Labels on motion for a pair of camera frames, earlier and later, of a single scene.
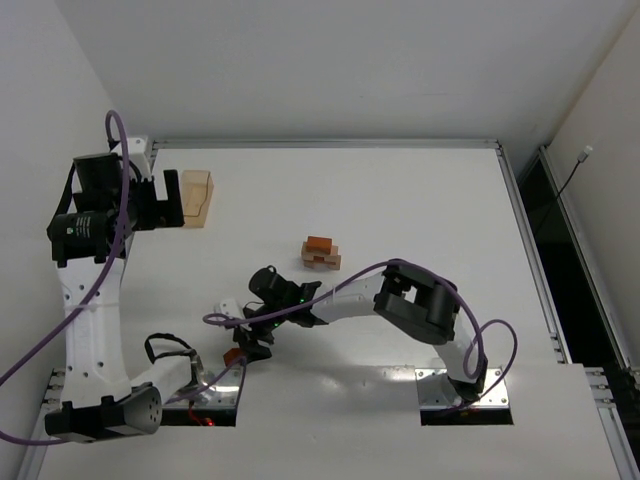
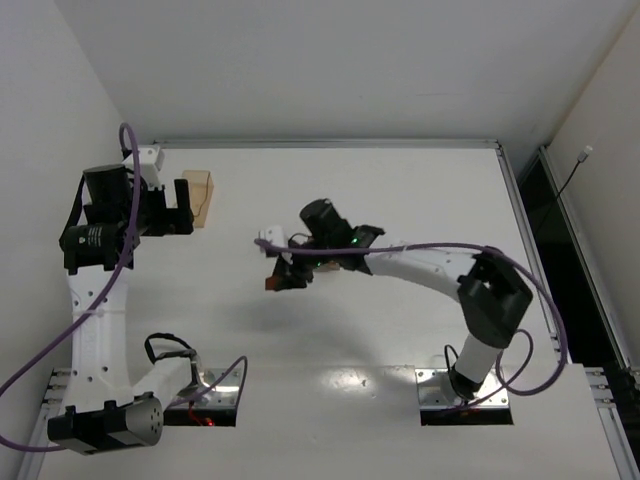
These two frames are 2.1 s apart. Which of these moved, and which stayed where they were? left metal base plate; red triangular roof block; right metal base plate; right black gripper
Moved: right black gripper; red triangular roof block
Stayed: right metal base plate; left metal base plate
